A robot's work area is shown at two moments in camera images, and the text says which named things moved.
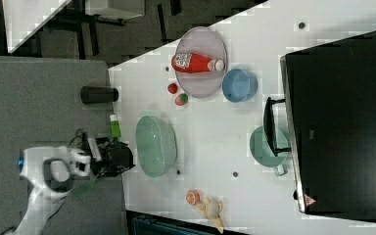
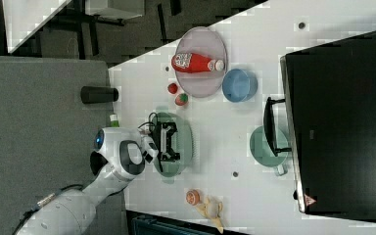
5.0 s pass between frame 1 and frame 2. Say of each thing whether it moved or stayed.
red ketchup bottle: stayed
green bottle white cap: stayed
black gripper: moved
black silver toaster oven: stayed
